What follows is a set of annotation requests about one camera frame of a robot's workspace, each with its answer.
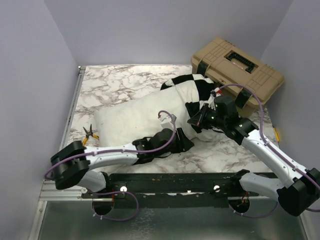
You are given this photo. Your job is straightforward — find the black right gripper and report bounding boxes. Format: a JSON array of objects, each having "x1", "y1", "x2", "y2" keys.
[{"x1": 187, "y1": 102, "x2": 227, "y2": 130}]

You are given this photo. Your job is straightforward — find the black and white checkered pillowcase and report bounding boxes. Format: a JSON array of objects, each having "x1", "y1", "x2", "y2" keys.
[{"x1": 160, "y1": 74, "x2": 216, "y2": 120}]

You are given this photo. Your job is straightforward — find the white pillow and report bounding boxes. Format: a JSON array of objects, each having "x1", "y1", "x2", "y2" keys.
[{"x1": 94, "y1": 87, "x2": 224, "y2": 147}]

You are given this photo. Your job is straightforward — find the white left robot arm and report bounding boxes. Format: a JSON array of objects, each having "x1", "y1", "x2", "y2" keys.
[{"x1": 49, "y1": 127, "x2": 194, "y2": 198}]

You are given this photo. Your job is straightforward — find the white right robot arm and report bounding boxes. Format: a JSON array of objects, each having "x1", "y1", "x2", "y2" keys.
[{"x1": 187, "y1": 104, "x2": 320, "y2": 217}]

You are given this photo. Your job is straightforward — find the tan plastic toolbox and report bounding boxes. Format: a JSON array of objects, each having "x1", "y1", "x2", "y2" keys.
[{"x1": 191, "y1": 37, "x2": 285, "y2": 105}]

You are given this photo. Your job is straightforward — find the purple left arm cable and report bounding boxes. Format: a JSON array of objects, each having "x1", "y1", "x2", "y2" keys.
[{"x1": 44, "y1": 110, "x2": 140, "y2": 221}]

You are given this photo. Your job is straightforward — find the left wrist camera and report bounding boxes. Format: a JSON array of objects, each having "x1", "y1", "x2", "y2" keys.
[{"x1": 158, "y1": 110, "x2": 177, "y2": 130}]

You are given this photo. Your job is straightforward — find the black front mounting rail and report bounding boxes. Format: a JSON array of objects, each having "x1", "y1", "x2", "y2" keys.
[{"x1": 81, "y1": 173, "x2": 257, "y2": 213}]

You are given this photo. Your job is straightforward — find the yellow handled pliers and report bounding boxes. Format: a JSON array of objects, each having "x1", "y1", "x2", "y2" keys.
[{"x1": 82, "y1": 124, "x2": 100, "y2": 146}]

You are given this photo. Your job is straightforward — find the aluminium left side rail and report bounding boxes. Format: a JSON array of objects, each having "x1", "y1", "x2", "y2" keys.
[{"x1": 58, "y1": 66, "x2": 87, "y2": 151}]

